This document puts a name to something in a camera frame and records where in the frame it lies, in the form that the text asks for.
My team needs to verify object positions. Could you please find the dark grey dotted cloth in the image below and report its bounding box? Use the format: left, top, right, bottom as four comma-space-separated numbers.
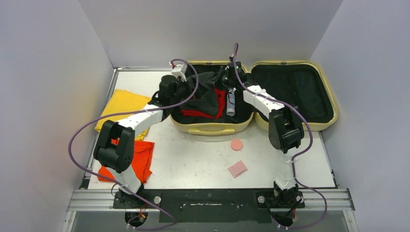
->
180, 72, 226, 119

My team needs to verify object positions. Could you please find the red printed t-shirt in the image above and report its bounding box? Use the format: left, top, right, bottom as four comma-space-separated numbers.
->
179, 87, 226, 119

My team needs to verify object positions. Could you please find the pink square sponge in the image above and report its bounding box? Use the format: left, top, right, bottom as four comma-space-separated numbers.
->
228, 160, 248, 178

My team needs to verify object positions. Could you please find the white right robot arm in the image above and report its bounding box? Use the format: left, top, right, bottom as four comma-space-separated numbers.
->
218, 62, 305, 209

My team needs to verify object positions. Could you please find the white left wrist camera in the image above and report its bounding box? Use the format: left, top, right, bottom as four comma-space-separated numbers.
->
171, 64, 187, 82

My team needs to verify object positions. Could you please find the yellow open suitcase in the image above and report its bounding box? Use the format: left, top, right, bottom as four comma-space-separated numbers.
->
171, 60, 338, 135

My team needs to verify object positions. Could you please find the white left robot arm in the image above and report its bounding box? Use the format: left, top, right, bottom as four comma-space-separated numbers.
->
93, 74, 200, 208

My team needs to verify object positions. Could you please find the white spray bottle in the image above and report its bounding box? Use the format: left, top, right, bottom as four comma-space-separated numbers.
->
226, 91, 235, 116

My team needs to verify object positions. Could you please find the yellow t-shirt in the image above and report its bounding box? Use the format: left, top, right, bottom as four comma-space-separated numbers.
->
94, 89, 151, 141

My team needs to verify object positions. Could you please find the round pink soap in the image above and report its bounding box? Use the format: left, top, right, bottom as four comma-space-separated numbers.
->
230, 139, 243, 151

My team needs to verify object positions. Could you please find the orange folded t-shirt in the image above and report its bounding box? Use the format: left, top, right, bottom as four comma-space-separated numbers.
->
97, 137, 156, 185

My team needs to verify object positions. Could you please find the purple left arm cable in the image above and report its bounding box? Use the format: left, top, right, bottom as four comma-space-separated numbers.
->
68, 58, 200, 231

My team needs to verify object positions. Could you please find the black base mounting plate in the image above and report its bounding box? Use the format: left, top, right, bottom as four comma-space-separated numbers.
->
125, 188, 305, 225

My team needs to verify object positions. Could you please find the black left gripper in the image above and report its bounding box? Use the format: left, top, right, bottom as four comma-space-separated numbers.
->
170, 75, 208, 104

